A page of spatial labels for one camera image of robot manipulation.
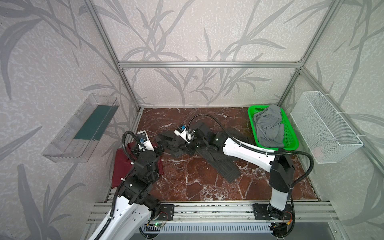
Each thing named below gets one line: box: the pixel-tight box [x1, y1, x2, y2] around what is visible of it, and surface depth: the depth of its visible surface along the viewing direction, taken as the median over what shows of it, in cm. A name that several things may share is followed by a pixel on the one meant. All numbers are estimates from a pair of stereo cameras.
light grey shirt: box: [253, 104, 285, 148], surface depth 105 cm
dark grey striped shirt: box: [157, 134, 241, 184], surface depth 86 cm
